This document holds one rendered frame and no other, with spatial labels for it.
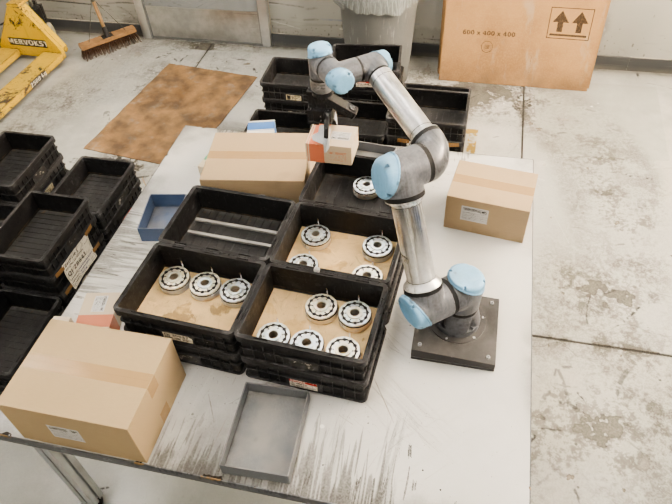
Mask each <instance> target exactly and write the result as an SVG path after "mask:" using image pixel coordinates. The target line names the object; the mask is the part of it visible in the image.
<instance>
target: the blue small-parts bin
mask: <svg viewBox="0 0 672 504"><path fill-rule="evenodd" d="M186 196H187V194H150V195H149V198H148V200H147V203H146V206H145V208H144V211H143V214H142V216H141V219H140V221H139V224H138V227H137V230H138V233H139V235H140V238H141V240H142V241H159V240H158V238H159V236H160V235H161V233H162V232H163V230H164V229H165V227H166V226H167V224H168V223H169V221H170V220H171V218H172V217H173V215H174V214H175V212H176V211H177V209H178V208H179V206H180V205H181V203H182V202H183V200H184V199H185V197H186Z"/></svg>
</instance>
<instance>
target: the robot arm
mask: <svg viewBox="0 0 672 504"><path fill-rule="evenodd" d="M307 58H308V64H309V75H310V85H311V86H308V90H307V91H306V95H307V96H308V102H309V104H308V106H307V110H306V113H307V123H308V124H313V125H319V124H324V125H320V126H319V131H318V132H317V133H315V134H313V135H312V140H313V141H316V142H318V143H321V144H323V145H324V153H326V152H327V151H328V149H329V143H330V131H331V128H330V124H333V125H337V111H338V112H340V113H341V114H343V115H345V116H347V117H348V118H350V119H354V118H355V116H356V115H357V112H358V107H356V106H355V105H353V104H351V103H349V102H348V101H346V100H344V99H342V98H341V97H339V96H337V95H335V94H334V92H335V93H337V94H346V93H348V91H349V90H351V89H352V88H353V86H354V84H355V83H358V82H362V81H365V80H367V81H368V82H369V83H370V85H371V86H372V88H373V89H374V90H375V92H376V93H377V95H378V96H379V97H380V99H381V100H382V101H383V103H384V104H385V106H386V107H387V108H388V110H389V111H390V113H391V114H392V115H393V117H394V118H395V119H396V121H397V122H398V124H399V125H400V126H401V128H402V129H403V130H404V132H405V133H406V135H407V136H408V137H409V139H410V140H411V142H410V146H407V147H404V148H401V149H398V150H395V151H393V152H392V151H391V152H388V153H386V154H385V155H382V156H380V157H378V158H377V159H376V160H375V161H374V163H373V165H372V169H371V179H372V184H373V188H374V189H375V192H376V194H377V195H378V197H380V198H381V199H384V201H385V203H386V204H387V205H389V206H391V208H392V213H393V218H394V222H395V227H396V232H397V237H398V241H399V246H400V251H401V256H402V260H403V265H404V270H405V275H406V279H407V280H406V281H405V283H404V284H403V290H404V295H403V294H402V295H401V296H400V297H399V299H398V303H399V306H400V309H401V311H402V313H403V315H404V316H405V318H406V319H407V321H408V322H409V323H410V324H411V325H412V326H413V327H415V328H417V329H423V328H426V327H428V326H432V325H433V324H435V325H436V327H437V328H438V329H439V330H440V331H441V332H442V333H444V334H445V335H448V336H450V337H454V338H464V337H468V336H470V335H472V334H474V333H475V332H476V331H477V329H478V327H479V324H480V312H479V305H480V301H481V298H482V295H483V293H484V291H485V277H484V275H483V273H482V272H481V271H480V270H479V269H478V268H476V267H474V266H472V265H468V264H465V263H459V264H455V265H453V266H452V267H451V268H450V269H449V270H448V272H447V275H446V276H445V277H442V278H440V277H439V276H437V275H436V274H435V270H434V265H433V259H432V254H431V249H430V244H429V238H428V233H427V228H426V223H425V217H424V212H423V207H422V202H421V200H422V199H423V197H424V196H425V188H424V185H425V184H427V183H430V182H433V181H435V180H437V179H438V178H439V177H441V176H442V174H443V173H444V172H445V170H446V168H447V166H448V162H449V146H448V142H447V139H446V137H445V135H444V134H443V132H442V131H441V129H440V128H439V127H438V126H437V125H434V124H433V125H432V124H431V122H430V121H429V120H428V118H427V117H426V116H425V114H424V113H423V112H422V110H421V109H420V108H419V106H418V105H417V104H416V102H415V101H414V100H413V98H412V97H411V96H410V94H409V93H408V92H407V90H406V89H405V88H404V86H403V85H402V84H401V83H400V81H399V80H398V79H397V77H396V76H395V75H394V73H393V72H392V71H391V70H392V67H393V63H392V59H391V57H390V54H389V53H388V52H387V51H386V50H378V51H372V52H370V53H367V54H364V55H360V56H357V57H353V58H350V59H346V60H343V61H338V60H336V59H335V58H334V57H333V56H332V49H331V45H330V43H328V42H326V41H316V42H313V43H311V44H310V45H309V46H308V56H307ZM308 116H309V120H308Z"/></svg>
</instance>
